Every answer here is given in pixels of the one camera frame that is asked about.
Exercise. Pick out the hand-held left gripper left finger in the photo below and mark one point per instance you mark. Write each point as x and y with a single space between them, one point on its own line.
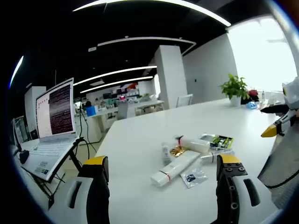
93 191

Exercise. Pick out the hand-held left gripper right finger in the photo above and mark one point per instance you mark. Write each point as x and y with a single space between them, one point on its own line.
233 193

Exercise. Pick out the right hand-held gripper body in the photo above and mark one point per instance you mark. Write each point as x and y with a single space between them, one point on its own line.
292 93

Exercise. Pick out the small white skincare bottle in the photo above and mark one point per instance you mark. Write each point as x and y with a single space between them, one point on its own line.
165 154
209 158

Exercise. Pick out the clear skincare sample packet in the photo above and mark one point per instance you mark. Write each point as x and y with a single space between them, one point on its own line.
194 177

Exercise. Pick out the green black skincare sachet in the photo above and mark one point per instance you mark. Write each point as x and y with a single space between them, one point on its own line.
220 141

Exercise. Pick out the white skincare bottle red collar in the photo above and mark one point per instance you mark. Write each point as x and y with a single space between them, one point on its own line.
195 143

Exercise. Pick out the large white skincare tube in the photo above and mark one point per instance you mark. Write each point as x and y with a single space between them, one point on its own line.
175 168

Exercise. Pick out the gold skincare sachet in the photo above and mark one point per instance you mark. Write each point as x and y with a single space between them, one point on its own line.
178 151

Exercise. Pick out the blue storage box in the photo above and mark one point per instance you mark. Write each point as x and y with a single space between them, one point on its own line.
91 109

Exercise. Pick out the blue plastic bag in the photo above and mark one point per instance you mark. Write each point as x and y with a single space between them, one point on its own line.
251 105

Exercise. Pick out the red bag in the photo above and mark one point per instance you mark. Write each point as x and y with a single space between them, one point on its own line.
253 93

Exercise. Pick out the black laptop stand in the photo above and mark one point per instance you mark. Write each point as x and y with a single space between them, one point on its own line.
76 161

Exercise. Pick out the grey mesh chair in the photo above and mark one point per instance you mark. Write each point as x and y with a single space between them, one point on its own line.
282 163

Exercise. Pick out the potted green plant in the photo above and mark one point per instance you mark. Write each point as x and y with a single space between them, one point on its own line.
233 87

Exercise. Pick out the black round object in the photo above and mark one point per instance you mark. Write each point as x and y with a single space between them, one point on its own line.
24 156

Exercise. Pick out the grey office chair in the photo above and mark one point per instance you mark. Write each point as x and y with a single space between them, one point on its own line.
122 109

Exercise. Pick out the white laptop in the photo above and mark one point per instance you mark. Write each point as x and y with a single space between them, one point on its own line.
58 109

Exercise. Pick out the white office chair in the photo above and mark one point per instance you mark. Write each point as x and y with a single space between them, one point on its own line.
184 100

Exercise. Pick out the straight ceiling light strip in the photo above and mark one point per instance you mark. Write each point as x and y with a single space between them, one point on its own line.
116 82
116 72

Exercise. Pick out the curved ceiling light strip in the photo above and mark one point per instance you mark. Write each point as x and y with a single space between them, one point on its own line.
144 40

